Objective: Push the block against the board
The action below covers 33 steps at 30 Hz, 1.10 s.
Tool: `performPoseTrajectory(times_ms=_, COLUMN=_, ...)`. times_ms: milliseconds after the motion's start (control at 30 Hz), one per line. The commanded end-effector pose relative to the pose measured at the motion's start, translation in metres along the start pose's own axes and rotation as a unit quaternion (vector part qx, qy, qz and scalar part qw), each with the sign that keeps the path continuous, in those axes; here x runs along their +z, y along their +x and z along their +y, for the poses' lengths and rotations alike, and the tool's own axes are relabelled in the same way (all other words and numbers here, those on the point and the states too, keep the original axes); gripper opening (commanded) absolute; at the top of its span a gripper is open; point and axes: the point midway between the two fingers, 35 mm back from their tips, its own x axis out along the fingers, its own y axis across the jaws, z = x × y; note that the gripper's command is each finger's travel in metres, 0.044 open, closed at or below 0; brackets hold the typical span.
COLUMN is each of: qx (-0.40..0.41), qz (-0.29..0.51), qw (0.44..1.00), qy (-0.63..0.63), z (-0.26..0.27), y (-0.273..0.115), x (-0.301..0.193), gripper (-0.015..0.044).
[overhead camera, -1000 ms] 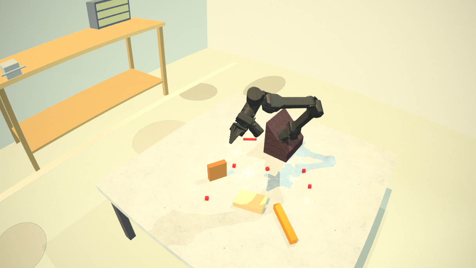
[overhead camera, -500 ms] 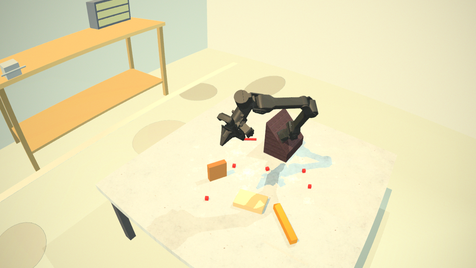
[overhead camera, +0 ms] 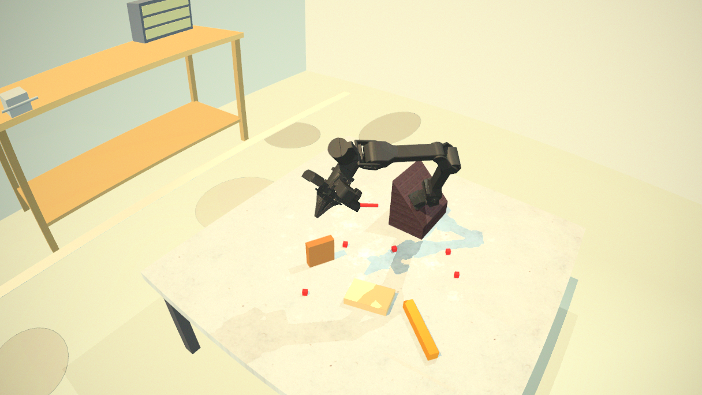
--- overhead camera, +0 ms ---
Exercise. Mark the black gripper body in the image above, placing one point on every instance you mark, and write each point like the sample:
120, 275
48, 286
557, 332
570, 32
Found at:
324, 183

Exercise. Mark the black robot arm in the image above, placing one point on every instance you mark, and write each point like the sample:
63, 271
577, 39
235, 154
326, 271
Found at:
380, 154

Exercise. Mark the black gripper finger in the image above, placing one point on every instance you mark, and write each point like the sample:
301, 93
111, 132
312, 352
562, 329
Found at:
321, 199
329, 204

